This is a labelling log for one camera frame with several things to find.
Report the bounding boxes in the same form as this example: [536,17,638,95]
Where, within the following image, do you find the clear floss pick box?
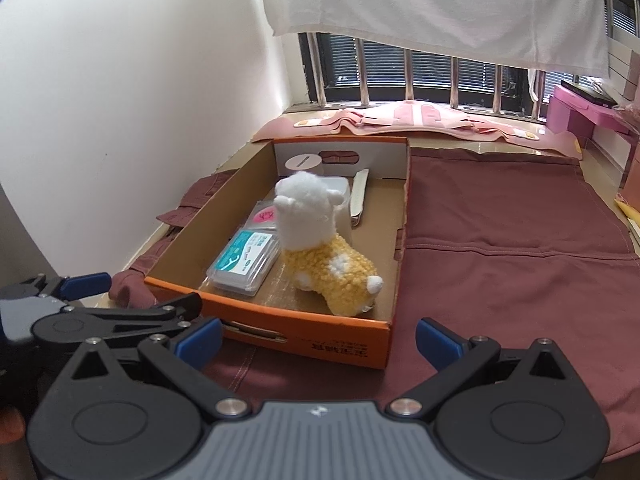
[201,229,280,297]

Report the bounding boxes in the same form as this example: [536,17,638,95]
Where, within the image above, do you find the orange cardboard box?
[145,138,408,369]

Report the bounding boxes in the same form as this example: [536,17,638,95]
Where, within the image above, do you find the pink storage box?
[542,84,637,158]

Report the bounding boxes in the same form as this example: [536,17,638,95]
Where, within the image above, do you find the white yellow alpaca plush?
[273,172,384,318]

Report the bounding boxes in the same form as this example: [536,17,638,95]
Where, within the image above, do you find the clear box pink label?
[244,200,276,231]

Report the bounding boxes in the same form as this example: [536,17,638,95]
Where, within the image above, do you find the black device on pink box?
[560,80,617,108]

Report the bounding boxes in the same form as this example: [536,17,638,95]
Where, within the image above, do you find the white hanging curtain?
[264,0,608,77]

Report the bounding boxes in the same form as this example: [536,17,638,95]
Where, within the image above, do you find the pink waist support belt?
[253,101,582,160]

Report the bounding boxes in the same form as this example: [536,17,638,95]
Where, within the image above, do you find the translucent plastic container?
[321,177,352,244]

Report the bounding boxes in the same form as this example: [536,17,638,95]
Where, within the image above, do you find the window with metal bars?
[307,0,639,113]

